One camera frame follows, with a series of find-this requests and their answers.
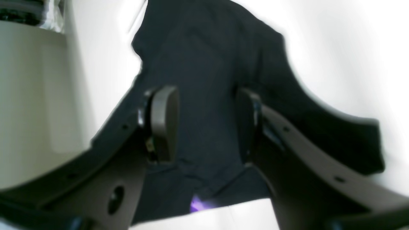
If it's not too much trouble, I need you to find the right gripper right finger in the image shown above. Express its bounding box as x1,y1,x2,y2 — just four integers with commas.
236,88,409,230

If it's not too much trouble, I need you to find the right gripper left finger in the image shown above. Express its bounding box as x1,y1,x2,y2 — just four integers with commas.
1,86,179,230

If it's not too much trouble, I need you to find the black T-shirt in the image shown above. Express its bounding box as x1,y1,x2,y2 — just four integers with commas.
95,0,385,225

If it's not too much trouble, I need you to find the white left partition panel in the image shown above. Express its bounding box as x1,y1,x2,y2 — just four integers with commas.
0,21,90,190

